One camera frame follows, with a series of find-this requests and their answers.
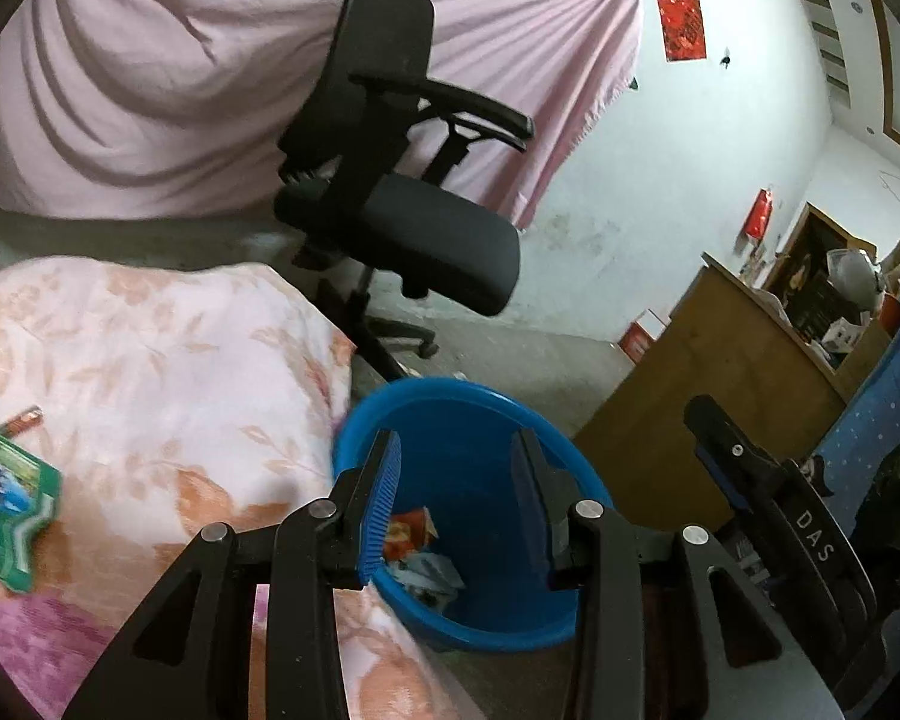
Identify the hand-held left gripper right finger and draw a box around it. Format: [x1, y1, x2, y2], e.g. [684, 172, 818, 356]
[510, 427, 848, 720]

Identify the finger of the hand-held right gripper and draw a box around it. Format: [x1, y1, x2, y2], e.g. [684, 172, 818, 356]
[682, 394, 788, 518]

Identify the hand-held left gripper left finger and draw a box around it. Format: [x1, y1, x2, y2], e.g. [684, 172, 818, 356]
[61, 427, 404, 720]

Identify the blue plastic bucket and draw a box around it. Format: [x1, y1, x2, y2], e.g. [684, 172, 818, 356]
[332, 377, 616, 653]

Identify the blue-grey paper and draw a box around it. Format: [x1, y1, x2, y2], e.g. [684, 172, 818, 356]
[390, 553, 466, 608]

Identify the green snack packet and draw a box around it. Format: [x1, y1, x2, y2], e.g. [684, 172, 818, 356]
[0, 424, 65, 593]

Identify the wooden cabinet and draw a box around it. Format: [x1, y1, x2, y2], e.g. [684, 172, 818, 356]
[574, 251, 893, 533]

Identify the red and white carton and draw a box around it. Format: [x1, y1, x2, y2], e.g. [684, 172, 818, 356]
[621, 309, 668, 357]

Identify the small white box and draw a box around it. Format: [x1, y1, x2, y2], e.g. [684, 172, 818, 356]
[821, 319, 867, 357]

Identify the blue dotted cloth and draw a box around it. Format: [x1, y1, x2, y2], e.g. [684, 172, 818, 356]
[814, 236, 900, 533]

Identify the white fan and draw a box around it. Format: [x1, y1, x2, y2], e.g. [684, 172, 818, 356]
[825, 247, 886, 316]

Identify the red hanging ornament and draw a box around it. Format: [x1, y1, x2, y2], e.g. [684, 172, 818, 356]
[742, 187, 773, 241]

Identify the pink floral blanket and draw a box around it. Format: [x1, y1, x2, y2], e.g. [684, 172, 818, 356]
[0, 255, 451, 720]

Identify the black office chair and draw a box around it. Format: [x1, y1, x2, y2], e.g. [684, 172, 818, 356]
[274, 0, 535, 383]

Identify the pink hanging cloth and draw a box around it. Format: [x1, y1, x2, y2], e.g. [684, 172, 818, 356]
[0, 0, 644, 230]

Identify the red square wall poster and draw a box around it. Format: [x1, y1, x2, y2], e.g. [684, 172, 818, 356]
[656, 0, 707, 62]

